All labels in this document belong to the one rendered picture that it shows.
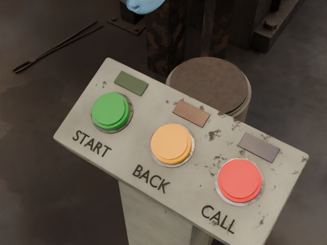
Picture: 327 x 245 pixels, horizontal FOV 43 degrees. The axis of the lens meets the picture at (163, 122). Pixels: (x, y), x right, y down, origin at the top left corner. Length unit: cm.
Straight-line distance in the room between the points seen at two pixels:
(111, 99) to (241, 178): 15
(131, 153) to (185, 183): 6
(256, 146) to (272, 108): 86
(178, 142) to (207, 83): 19
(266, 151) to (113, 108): 16
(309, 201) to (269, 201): 72
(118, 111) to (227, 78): 21
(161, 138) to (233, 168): 8
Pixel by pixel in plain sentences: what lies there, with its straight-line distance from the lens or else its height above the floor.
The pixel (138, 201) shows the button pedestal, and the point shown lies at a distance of 48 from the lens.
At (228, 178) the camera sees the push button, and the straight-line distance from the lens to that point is 39.
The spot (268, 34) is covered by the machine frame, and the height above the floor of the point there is 7.
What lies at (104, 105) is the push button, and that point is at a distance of 43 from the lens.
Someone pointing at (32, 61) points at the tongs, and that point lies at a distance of 139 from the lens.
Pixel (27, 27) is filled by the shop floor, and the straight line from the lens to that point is 154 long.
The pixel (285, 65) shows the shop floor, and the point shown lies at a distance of 139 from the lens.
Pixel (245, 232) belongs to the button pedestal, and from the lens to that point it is 39.
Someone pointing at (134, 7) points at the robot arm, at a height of 55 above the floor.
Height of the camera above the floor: 94
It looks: 53 degrees down
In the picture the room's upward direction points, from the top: straight up
